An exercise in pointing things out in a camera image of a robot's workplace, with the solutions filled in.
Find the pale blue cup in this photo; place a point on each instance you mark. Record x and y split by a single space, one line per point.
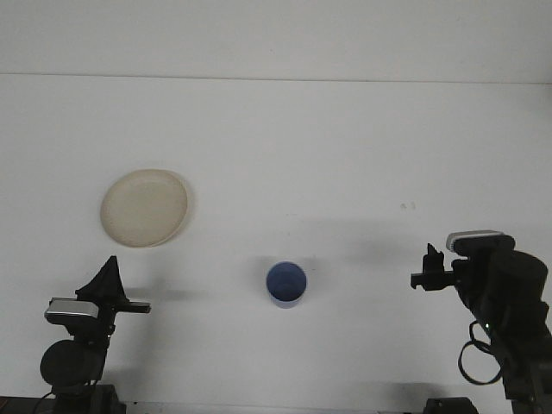
284 282

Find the pale round plate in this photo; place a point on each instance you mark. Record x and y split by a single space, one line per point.
144 207

